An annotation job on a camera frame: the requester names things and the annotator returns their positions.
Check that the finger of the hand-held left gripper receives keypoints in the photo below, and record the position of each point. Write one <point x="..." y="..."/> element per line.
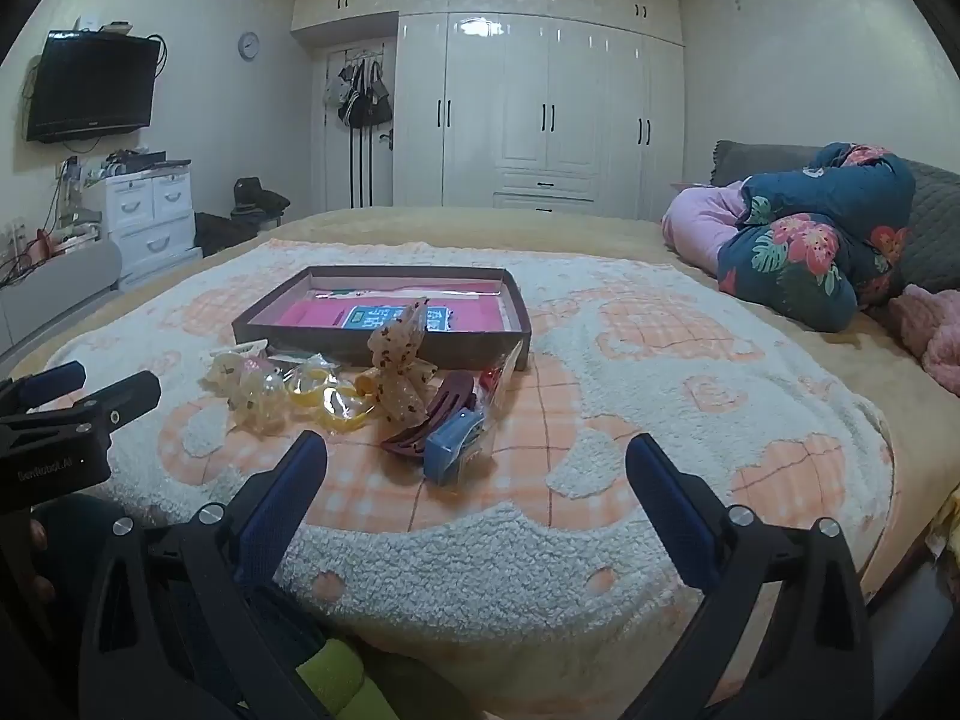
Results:
<point x="45" y="384"/>
<point x="124" y="396"/>

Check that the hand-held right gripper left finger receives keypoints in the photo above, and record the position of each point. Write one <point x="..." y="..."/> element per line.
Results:
<point x="289" y="480"/>

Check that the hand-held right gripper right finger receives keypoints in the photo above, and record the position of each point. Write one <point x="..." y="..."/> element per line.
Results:
<point x="667" y="495"/>

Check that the clear pearl hair accessory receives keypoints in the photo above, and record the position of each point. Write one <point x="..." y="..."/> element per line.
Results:
<point x="264" y="409"/>

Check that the cream flower hair clip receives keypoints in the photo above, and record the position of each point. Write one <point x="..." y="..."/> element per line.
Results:
<point x="225" y="375"/>

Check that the brown cardboard box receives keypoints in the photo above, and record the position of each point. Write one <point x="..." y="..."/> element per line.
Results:
<point x="300" y="337"/>

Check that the beige dotted bow hair clip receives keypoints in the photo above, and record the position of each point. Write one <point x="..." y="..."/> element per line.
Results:
<point x="401" y="382"/>

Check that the maroon hair clip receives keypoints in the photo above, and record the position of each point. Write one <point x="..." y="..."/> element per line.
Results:
<point x="442" y="401"/>

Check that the person's left hand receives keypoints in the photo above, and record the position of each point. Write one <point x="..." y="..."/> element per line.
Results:
<point x="41" y="585"/>

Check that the white rounded panel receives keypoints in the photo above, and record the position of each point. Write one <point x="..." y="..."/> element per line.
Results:
<point x="60" y="285"/>

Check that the white drawer cabinet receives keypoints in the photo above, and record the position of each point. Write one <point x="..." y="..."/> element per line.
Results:
<point x="150" y="217"/>

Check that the dark cloth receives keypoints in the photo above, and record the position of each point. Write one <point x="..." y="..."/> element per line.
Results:
<point x="221" y="232"/>

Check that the yellow-green cloth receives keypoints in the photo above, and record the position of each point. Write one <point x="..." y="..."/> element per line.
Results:
<point x="330" y="682"/>

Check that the red item in clear packet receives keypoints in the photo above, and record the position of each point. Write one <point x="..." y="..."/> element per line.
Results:
<point x="496" y="376"/>

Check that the black set-top box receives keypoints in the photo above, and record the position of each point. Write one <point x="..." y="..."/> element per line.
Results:
<point x="146" y="160"/>

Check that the black bag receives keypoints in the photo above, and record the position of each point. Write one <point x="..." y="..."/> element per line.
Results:
<point x="259" y="199"/>

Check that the pink pillow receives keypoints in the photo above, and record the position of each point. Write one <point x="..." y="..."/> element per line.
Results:
<point x="694" y="229"/>

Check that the blue floral quilt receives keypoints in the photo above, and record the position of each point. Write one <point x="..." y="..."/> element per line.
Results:
<point x="795" y="240"/>

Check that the bed with tan bedspread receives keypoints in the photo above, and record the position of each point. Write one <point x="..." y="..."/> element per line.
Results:
<point x="450" y="221"/>

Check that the pink fluffy cloth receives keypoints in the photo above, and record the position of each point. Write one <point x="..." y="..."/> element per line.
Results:
<point x="934" y="337"/>

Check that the white door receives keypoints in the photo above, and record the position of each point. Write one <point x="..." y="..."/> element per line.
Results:
<point x="334" y="165"/>

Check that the hanging bags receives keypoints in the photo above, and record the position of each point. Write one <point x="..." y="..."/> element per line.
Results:
<point x="360" y="101"/>

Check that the white wardrobe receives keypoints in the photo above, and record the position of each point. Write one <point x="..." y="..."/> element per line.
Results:
<point x="525" y="112"/>

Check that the black wall television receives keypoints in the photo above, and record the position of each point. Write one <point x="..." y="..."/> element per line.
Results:
<point x="90" y="86"/>

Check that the round wall clock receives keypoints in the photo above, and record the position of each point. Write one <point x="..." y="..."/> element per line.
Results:
<point x="249" y="45"/>

